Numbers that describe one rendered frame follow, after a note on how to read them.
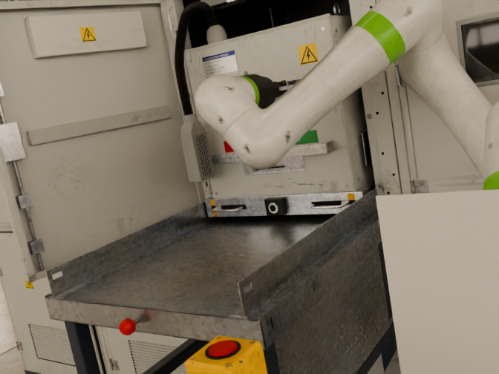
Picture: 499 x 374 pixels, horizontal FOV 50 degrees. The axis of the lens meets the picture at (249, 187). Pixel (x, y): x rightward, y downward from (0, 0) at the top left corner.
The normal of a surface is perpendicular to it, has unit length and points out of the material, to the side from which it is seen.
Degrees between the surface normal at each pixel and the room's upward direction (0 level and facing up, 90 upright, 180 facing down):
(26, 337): 90
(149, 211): 90
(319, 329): 90
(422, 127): 90
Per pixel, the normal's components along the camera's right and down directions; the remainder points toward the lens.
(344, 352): 0.82, -0.05
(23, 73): 0.65, 0.01
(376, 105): -0.54, 0.24
